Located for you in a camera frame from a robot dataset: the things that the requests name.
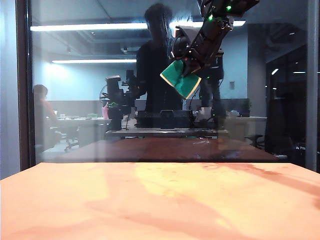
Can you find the large glass window pane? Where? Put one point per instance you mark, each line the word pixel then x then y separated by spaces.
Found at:
pixel 87 80

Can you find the grey window frame post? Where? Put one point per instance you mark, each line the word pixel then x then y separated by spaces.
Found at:
pixel 312 100

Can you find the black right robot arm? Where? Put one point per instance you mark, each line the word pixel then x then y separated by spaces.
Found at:
pixel 230 6

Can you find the green and yellow sponge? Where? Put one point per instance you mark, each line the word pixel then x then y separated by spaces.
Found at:
pixel 178 82

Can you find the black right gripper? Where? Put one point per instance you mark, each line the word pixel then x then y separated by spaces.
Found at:
pixel 208 42

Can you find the dark brown window frame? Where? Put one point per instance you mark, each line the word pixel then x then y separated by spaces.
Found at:
pixel 22 80

